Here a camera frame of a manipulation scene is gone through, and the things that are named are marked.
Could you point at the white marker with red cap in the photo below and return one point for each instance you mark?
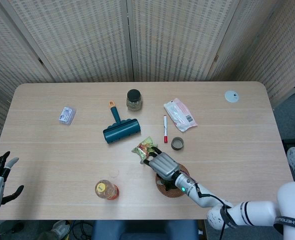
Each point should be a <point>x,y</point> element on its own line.
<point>165,127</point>

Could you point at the black teapot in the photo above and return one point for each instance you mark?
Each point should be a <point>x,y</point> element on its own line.
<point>166,185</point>

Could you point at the grey sneaker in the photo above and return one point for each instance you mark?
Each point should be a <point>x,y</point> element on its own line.
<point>60,228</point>

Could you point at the glass jar with black lid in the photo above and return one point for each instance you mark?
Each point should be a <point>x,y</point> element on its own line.
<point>134,100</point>

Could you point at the white round table grommet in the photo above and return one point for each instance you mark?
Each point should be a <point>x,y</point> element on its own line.
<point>231,96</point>

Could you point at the woven folding screen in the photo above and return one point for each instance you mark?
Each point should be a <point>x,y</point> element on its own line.
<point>87,37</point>

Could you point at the white pink plastic packet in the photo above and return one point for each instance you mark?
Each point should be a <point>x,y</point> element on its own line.
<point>179,115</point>

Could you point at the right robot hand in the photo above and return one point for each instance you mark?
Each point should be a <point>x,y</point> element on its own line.
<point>164,166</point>

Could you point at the small clear plastic box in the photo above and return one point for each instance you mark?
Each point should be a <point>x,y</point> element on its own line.
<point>67,115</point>

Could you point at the green snack bag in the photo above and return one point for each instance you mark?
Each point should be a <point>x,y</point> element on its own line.
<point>143,148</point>

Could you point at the brown woven coaster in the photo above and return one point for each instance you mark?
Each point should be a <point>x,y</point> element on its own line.
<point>173,193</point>

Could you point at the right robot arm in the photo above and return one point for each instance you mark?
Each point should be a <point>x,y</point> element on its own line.
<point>257,208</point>

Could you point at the orange drink bottle yellow cap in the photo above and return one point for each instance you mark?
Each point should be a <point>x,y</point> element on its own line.
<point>107,190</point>

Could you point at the teal lint roller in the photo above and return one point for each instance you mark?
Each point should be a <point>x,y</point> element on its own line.
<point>122,132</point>

